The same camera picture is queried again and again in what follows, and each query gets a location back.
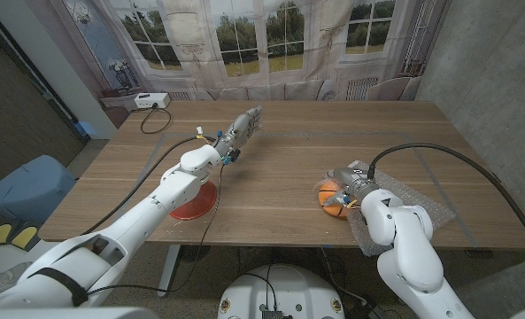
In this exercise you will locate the black round floor object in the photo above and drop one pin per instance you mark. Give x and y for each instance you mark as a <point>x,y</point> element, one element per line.
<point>195,253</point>

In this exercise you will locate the blue plastic floor object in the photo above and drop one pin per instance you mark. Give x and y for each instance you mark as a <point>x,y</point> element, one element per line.
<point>86,129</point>

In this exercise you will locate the black floor device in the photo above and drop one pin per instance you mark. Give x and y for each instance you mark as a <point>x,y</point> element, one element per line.
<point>366,311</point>

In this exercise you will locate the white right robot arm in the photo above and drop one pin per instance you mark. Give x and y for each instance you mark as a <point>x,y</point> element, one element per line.
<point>408,248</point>

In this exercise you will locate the clear bubble wrap sheet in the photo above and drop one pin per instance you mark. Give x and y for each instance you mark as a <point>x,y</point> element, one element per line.
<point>421,206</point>

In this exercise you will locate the white power strip box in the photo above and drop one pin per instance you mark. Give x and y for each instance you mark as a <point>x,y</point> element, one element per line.
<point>151,100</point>

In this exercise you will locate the blue upholstered seat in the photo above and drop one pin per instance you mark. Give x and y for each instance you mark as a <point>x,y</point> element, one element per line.
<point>27,190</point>

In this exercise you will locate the grey sneaker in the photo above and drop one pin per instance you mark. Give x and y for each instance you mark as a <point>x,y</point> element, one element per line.
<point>5,274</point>

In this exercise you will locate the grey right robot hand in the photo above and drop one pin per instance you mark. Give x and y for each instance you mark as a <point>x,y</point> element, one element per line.
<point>355,184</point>

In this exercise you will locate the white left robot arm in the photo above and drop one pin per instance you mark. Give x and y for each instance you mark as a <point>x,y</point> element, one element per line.
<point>156,208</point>

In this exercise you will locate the white table leg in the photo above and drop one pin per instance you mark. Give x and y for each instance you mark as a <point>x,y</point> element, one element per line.
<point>169,270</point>

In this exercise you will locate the small orange basketball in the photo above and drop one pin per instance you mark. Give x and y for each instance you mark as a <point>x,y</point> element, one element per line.
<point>328,195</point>

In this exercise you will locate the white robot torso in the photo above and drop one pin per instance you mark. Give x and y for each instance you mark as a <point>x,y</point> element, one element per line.
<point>284,288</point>

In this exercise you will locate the red dish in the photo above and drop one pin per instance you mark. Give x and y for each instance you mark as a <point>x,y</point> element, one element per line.
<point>202,201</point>

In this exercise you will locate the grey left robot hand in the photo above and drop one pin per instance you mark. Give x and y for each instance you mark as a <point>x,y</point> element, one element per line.
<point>240,130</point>

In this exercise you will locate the printed window backdrop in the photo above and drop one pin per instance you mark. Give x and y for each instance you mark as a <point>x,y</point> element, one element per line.
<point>244,44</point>

